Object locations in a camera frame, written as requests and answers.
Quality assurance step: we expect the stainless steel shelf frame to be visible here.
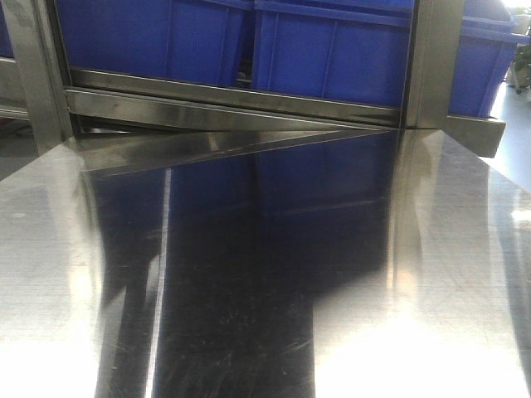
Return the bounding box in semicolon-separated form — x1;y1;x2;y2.
1;1;505;157

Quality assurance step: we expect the blue plastic bin far right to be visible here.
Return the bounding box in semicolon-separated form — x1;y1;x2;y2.
448;1;530;118

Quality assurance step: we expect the blue plastic bin left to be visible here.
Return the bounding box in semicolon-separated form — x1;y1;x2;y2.
56;1;253;86

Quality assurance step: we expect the potted green plant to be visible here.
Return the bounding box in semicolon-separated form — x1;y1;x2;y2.
511;45;530;93

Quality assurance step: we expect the blue plastic bin middle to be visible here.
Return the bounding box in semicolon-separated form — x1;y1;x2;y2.
251;1;412;108

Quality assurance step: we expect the blue plastic bin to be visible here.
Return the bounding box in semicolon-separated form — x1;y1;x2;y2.
448;1;530;118
251;1;412;108
56;1;253;86

